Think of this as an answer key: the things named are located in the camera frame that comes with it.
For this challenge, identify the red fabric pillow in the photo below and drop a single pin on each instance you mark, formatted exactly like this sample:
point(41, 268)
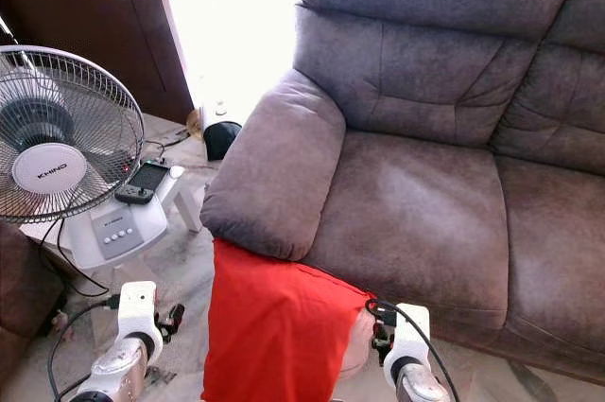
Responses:
point(274, 336)

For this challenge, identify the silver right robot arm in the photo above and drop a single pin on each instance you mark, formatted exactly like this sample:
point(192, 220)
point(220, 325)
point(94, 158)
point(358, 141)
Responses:
point(421, 385)

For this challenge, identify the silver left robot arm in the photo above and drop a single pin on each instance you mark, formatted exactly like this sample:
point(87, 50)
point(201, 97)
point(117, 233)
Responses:
point(118, 369)

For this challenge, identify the black handheld device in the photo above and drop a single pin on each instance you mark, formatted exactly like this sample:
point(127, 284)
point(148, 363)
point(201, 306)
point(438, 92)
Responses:
point(142, 181)

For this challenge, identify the dark brown armchair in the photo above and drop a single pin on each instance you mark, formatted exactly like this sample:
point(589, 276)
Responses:
point(24, 298)

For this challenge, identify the small black and white speaker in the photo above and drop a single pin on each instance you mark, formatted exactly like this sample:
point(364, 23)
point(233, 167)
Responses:
point(220, 140)

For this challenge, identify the white table fan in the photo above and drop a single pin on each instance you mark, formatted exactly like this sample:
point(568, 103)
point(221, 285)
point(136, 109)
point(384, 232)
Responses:
point(49, 175)

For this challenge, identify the dark brown wooden door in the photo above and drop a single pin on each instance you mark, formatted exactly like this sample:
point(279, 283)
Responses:
point(76, 5)

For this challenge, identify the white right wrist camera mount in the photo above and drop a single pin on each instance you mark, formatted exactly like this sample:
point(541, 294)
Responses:
point(411, 331)

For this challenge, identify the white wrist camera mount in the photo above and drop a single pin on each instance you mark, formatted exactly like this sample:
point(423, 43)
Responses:
point(137, 305)
point(411, 331)

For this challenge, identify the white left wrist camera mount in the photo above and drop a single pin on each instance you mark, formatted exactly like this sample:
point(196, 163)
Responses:
point(137, 305)

